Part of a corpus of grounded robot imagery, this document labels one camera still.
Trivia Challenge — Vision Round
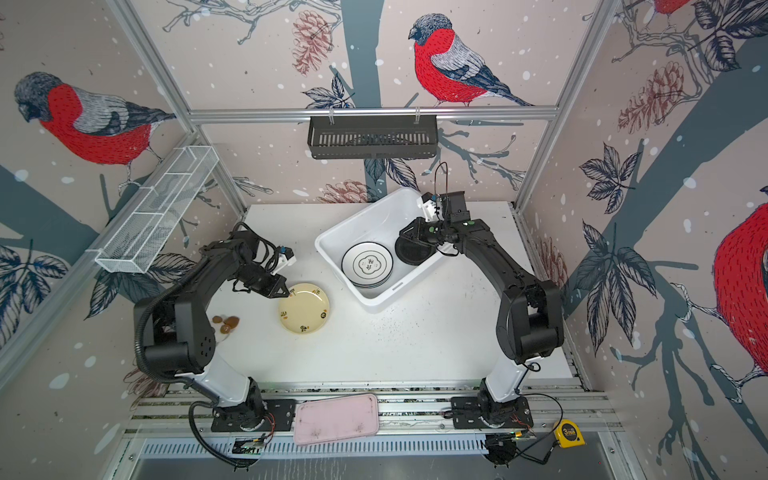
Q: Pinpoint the white plastic bin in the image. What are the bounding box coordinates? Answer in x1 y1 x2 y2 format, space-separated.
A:
314 188 446 313

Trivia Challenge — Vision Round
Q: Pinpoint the yellow tape measure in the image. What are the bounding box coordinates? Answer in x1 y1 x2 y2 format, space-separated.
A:
554 419 586 449

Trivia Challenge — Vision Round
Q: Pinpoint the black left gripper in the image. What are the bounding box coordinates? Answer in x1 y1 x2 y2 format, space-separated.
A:
234 263 291 297

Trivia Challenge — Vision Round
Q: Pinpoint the black hanging wire basket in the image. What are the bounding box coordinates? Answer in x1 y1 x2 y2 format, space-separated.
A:
307 115 438 160

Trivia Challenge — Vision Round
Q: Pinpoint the white mesh wire shelf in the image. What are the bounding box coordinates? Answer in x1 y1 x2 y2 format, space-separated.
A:
95 145 219 273

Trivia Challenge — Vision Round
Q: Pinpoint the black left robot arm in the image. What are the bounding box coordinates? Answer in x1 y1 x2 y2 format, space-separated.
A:
134 222 295 407

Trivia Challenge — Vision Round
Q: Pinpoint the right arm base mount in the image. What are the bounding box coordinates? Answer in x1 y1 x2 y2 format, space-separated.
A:
442 380 534 430

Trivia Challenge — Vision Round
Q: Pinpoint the horizontal aluminium rail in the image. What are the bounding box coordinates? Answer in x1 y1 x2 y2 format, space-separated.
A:
187 106 560 125

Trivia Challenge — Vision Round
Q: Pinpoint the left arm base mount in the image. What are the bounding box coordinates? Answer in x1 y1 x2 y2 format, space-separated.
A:
211 382 297 433

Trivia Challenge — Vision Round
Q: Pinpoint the pink pad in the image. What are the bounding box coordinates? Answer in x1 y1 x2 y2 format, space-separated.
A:
293 393 379 446

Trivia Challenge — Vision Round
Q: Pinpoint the aluminium frame post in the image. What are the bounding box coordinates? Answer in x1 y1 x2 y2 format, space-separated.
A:
104 0 250 212

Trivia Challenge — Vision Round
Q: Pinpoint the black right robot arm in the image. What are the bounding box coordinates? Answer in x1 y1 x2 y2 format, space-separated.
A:
399 191 564 425

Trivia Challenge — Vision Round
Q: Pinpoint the white plate black rim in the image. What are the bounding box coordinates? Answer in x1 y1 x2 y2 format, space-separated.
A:
341 242 394 289

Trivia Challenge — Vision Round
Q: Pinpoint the yellow plate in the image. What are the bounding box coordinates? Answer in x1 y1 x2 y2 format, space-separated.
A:
278 283 330 335

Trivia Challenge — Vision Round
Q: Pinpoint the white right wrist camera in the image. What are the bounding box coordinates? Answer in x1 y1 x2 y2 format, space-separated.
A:
420 192 442 223

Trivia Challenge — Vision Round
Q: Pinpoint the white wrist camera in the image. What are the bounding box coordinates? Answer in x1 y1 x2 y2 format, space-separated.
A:
273 246 296 273
420 192 442 223

